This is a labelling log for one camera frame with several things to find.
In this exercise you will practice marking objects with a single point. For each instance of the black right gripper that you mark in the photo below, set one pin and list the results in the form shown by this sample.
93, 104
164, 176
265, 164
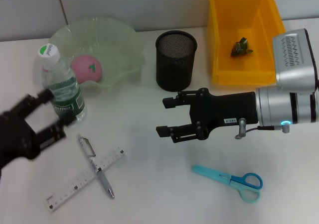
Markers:
224, 109

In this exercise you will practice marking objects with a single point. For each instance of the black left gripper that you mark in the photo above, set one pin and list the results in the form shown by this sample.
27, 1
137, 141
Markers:
17, 139

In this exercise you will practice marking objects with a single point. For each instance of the clear water bottle green label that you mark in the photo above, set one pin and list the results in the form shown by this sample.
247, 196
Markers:
64, 89

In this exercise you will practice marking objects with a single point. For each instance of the pink peach ball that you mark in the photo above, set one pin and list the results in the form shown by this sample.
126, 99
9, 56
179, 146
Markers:
82, 67

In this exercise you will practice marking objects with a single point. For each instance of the blue scissors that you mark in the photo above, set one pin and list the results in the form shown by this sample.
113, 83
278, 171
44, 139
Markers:
207, 170

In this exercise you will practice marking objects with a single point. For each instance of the green plastic wrapper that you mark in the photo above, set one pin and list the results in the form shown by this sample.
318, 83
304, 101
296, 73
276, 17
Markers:
240, 48

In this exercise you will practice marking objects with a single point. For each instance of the black mesh pen cup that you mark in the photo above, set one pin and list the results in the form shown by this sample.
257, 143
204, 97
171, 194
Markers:
174, 72

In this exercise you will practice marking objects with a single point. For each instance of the silver ballpoint pen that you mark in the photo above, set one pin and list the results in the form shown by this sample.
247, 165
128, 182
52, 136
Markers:
86, 146

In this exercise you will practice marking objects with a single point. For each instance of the clear plastic ruler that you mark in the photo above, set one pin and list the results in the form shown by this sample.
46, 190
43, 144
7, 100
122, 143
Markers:
112, 156

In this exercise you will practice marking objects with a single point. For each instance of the translucent green glass fruit plate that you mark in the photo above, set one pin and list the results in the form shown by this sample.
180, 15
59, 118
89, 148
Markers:
112, 39

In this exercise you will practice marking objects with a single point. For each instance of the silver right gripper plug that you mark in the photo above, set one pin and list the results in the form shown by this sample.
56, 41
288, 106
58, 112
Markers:
241, 128

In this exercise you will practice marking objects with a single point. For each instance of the yellow plastic storage bin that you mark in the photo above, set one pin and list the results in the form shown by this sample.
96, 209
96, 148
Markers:
249, 15

